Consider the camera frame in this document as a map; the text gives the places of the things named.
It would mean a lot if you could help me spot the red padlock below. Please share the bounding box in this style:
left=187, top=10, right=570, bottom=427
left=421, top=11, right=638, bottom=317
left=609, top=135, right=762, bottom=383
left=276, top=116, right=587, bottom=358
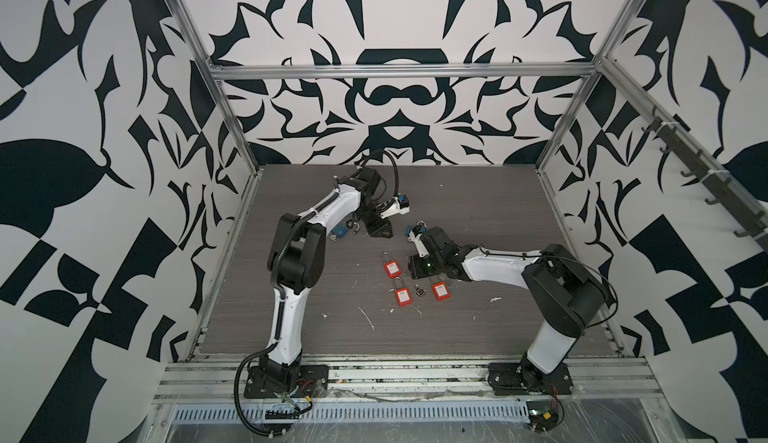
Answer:
left=428, top=275, right=451, bottom=301
left=392, top=276, right=413, bottom=307
left=381, top=251, right=402, bottom=279

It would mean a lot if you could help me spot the blue padlock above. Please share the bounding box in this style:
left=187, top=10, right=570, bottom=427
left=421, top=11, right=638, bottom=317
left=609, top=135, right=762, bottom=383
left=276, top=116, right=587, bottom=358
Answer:
left=329, top=220, right=360, bottom=241
left=406, top=220, right=428, bottom=238

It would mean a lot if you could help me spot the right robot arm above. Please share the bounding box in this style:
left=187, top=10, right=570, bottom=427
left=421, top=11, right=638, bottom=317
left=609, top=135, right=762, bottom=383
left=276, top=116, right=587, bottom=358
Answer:
left=407, top=224, right=613, bottom=379

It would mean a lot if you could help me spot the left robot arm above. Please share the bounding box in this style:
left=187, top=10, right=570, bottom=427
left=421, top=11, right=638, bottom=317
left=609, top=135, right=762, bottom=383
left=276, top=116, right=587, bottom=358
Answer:
left=258, top=166, right=410, bottom=392

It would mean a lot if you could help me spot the small electronics board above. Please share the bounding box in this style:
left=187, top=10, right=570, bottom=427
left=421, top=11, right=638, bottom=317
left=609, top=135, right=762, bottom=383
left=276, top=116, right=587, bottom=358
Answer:
left=527, top=399, right=565, bottom=434

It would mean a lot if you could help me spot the black corrugated cable hose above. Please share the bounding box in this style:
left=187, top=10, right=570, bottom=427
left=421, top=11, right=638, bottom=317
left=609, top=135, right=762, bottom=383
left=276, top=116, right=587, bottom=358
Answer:
left=357, top=150, right=402, bottom=201

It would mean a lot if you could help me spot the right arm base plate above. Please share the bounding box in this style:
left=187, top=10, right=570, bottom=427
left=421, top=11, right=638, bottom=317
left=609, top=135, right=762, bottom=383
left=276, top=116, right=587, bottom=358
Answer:
left=487, top=359, right=573, bottom=396

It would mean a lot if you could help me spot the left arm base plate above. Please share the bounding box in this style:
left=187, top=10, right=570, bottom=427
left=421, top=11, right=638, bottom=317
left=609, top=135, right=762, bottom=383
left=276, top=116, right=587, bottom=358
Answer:
left=244, top=361, right=330, bottom=399

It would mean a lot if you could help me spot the white slotted cable duct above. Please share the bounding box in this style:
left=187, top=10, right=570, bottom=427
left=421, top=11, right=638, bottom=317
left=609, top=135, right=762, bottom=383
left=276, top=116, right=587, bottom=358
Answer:
left=173, top=400, right=532, bottom=425

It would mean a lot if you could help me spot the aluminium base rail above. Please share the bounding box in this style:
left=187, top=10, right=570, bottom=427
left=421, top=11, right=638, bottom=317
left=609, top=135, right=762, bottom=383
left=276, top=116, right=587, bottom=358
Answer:
left=153, top=355, right=663, bottom=404

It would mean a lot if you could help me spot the black hook rail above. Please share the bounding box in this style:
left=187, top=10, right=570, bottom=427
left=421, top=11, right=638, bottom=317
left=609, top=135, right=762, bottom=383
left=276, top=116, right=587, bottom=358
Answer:
left=640, top=106, right=767, bottom=252

